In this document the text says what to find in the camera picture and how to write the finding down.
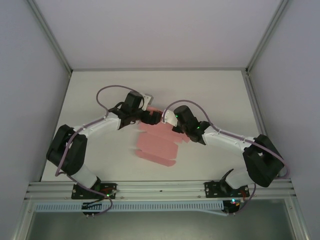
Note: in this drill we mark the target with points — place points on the pink paper box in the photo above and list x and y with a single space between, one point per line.
155 145

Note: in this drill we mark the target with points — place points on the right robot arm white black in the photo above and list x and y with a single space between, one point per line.
225 140

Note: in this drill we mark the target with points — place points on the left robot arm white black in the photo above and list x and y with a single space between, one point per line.
100 126

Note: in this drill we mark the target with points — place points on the black electronics board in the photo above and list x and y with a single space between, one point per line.
91 207
231 206

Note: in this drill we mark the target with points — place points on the aluminium frame crossbar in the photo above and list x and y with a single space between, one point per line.
160 69

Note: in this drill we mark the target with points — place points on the aluminium mounting rail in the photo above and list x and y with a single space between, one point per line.
160 187

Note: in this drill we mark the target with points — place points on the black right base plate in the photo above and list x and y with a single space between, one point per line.
211 190

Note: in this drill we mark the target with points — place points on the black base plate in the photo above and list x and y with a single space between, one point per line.
211 190
76 195

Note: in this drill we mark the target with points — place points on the aluminium table side rail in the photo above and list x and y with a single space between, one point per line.
254 100

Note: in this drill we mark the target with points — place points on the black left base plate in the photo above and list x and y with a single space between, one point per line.
76 195

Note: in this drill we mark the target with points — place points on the aluminium frame post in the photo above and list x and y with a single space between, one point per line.
269 32
297 220
23 220
50 32

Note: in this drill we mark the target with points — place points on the aluminium lower frame post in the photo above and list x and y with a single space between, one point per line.
23 220
297 220

